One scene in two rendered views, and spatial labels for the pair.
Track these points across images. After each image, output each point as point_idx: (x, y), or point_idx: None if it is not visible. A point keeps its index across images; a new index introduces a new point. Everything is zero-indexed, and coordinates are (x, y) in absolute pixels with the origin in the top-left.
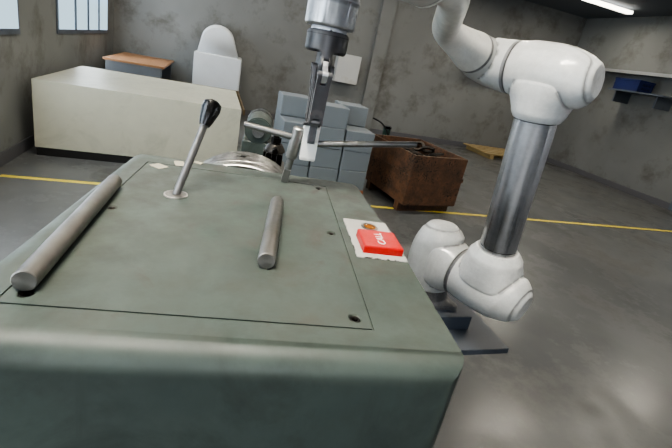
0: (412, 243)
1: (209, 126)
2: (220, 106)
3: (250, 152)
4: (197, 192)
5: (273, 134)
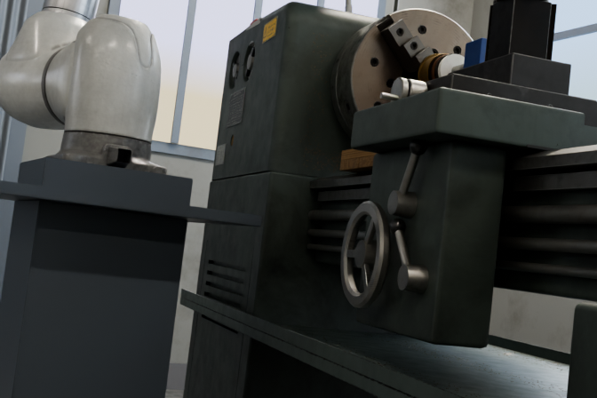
0: (160, 76)
1: None
2: None
3: (425, 9)
4: None
5: None
